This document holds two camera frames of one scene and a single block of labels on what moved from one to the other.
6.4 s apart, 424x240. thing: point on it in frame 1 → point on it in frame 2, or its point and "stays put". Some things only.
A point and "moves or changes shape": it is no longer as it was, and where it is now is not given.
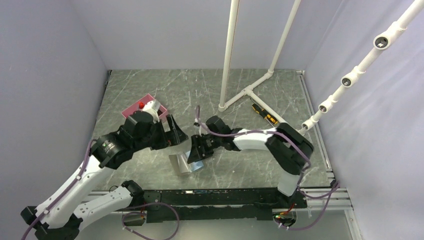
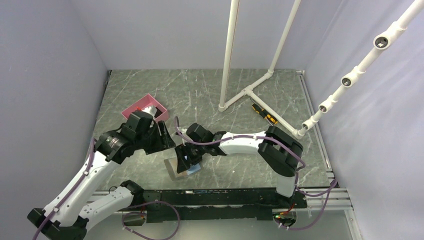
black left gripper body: (158, 138) stays put
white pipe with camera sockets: (381, 42) stays put
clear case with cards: (180, 161) moves or changes shape
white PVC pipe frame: (233, 9) stays put
